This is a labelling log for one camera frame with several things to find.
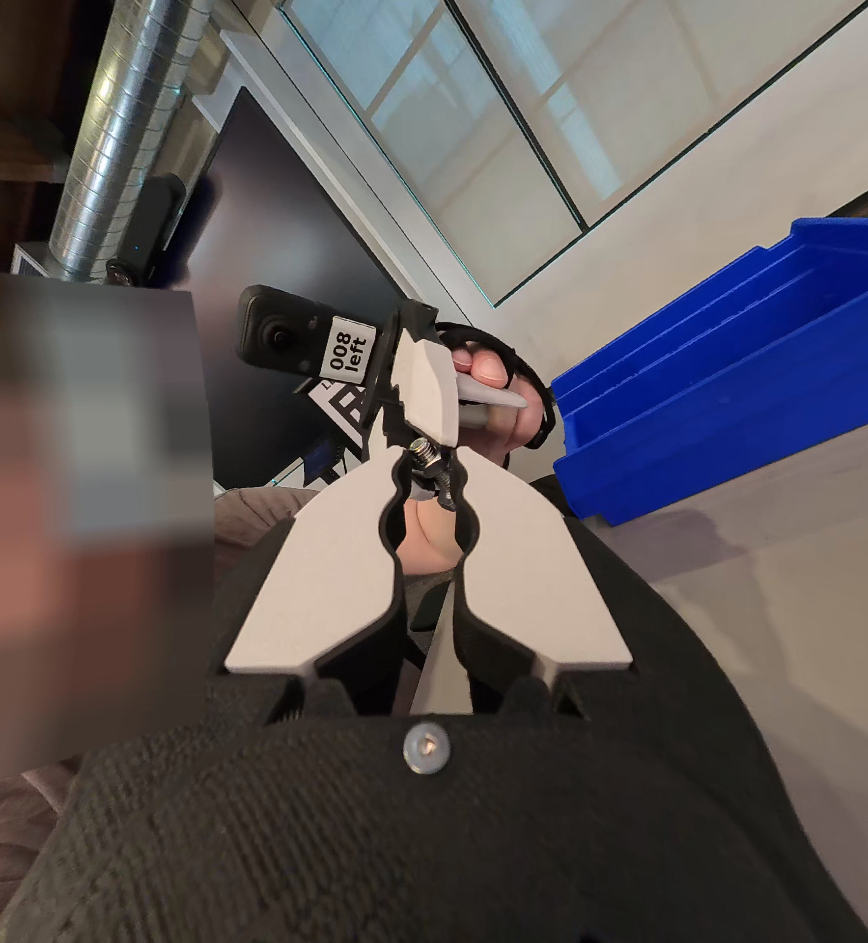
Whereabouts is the large blue plastic bin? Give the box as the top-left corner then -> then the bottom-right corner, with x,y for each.
552,217 -> 868,527

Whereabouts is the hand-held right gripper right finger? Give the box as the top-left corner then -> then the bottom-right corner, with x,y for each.
450,449 -> 634,714

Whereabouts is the silver hex bolt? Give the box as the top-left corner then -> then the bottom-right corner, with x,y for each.
406,436 -> 458,511

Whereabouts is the black framed marker sign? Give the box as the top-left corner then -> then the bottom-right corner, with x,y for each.
308,376 -> 374,458

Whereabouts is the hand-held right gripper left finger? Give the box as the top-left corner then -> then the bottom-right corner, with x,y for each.
224,449 -> 407,714

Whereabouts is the person's left hand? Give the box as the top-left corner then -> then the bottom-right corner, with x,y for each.
450,346 -> 553,450

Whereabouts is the large paned window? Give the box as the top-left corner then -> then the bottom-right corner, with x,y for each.
282,0 -> 868,309

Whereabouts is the silver ventilation pipe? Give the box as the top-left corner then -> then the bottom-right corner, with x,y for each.
47,0 -> 217,282

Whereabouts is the large black monitor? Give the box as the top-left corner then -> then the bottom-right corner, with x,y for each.
183,87 -> 405,487

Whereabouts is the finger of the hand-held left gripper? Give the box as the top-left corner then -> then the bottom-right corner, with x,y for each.
390,328 -> 458,448

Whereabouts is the person's left forearm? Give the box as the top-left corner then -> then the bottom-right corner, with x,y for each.
397,501 -> 466,577

